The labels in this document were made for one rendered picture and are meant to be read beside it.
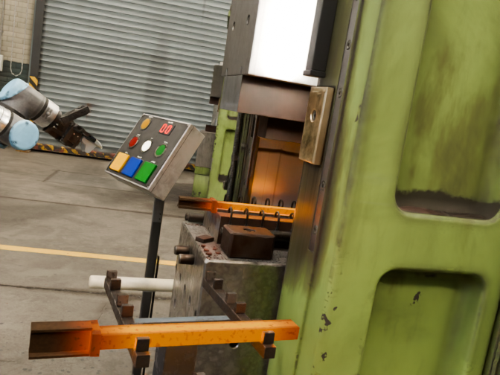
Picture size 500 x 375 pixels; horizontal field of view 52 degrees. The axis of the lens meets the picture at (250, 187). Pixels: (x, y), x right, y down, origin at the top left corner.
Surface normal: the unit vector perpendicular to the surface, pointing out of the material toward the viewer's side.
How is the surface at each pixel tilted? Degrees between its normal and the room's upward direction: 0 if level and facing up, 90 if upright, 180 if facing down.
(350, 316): 90
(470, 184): 89
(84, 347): 90
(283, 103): 90
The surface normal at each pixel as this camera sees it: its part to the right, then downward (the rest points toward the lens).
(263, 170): 0.28, 0.19
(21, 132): 0.77, 0.25
